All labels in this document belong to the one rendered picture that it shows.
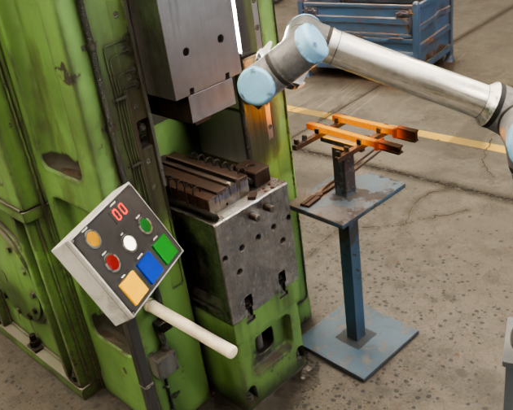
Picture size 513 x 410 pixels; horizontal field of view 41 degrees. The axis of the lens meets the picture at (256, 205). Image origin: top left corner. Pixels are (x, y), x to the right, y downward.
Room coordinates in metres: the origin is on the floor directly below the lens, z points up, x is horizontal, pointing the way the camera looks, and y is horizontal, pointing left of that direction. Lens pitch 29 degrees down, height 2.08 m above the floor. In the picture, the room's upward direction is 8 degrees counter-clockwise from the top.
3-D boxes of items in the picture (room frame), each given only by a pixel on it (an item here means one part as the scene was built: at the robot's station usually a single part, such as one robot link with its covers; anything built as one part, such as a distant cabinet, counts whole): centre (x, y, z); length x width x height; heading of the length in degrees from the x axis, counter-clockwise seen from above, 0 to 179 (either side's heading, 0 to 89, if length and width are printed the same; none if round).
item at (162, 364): (2.01, 0.44, 0.36); 0.09 x 0.07 x 0.12; 132
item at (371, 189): (2.40, -0.36, 0.75); 0.40 x 0.30 x 0.02; 130
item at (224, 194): (2.32, 0.23, 0.96); 0.42 x 0.20 x 0.09; 42
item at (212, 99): (2.32, 0.23, 1.32); 0.42 x 0.20 x 0.10; 42
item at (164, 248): (1.77, 0.30, 1.01); 0.07 x 0.05 x 0.07; 157
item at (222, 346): (1.87, 0.29, 0.62); 0.44 x 0.05 x 0.05; 42
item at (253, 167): (2.33, 0.00, 0.95); 0.12 x 0.08 x 0.06; 42
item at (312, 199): (2.56, -0.39, 0.77); 0.60 x 0.04 x 0.01; 137
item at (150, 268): (1.68, 0.34, 1.01); 0.07 x 0.05 x 0.07; 157
